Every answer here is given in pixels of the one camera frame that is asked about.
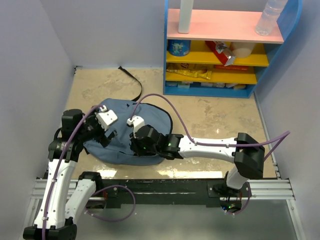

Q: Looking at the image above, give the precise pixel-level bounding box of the red flat box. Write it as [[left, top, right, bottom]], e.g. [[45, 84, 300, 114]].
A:
[[214, 64, 249, 72]]

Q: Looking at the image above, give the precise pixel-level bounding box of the clear plastic water bottle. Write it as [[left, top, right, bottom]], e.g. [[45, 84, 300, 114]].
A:
[[255, 0, 288, 36]]

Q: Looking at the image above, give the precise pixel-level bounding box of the red silver snack box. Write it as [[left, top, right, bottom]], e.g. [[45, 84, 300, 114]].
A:
[[205, 40, 236, 66]]

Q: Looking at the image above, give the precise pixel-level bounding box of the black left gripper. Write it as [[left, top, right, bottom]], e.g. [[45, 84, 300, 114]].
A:
[[78, 105, 118, 147]]

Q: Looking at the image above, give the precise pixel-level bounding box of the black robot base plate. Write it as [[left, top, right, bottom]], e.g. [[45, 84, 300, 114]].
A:
[[91, 178, 252, 210]]

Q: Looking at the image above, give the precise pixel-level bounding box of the aluminium rail frame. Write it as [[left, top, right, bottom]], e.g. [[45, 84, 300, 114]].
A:
[[27, 174, 294, 227]]

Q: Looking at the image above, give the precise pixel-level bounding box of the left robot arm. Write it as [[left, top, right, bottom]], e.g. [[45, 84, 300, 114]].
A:
[[22, 105, 118, 240]]

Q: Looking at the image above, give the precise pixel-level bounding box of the white round container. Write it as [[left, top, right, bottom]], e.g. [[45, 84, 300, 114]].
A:
[[230, 42, 256, 59]]

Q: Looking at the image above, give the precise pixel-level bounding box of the yellow chips bag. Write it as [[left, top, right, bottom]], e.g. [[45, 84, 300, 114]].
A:
[[166, 63, 213, 80]]

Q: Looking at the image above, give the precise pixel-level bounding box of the blue fabric backpack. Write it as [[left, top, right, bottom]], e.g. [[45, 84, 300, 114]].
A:
[[84, 97, 173, 166]]

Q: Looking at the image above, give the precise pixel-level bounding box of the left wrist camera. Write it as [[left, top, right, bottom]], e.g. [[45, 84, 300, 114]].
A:
[[95, 105, 118, 131]]

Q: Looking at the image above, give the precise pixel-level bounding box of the white tall bottle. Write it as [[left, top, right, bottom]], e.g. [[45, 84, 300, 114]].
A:
[[178, 0, 194, 34]]

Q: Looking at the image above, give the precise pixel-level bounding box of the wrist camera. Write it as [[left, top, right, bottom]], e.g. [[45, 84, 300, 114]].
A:
[[95, 105, 118, 131], [126, 115, 145, 138]]

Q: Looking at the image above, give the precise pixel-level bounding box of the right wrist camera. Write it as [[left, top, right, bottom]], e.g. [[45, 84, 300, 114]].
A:
[[126, 115, 145, 138]]

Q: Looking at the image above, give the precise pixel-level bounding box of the blue snack can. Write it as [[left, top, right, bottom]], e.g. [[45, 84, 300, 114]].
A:
[[167, 39, 191, 57]]

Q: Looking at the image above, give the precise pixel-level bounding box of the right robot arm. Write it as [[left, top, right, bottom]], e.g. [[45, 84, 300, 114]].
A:
[[129, 125, 265, 197]]

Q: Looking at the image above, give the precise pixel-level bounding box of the blue wooden shelf unit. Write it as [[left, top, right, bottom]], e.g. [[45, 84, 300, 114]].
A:
[[163, 0, 303, 98]]

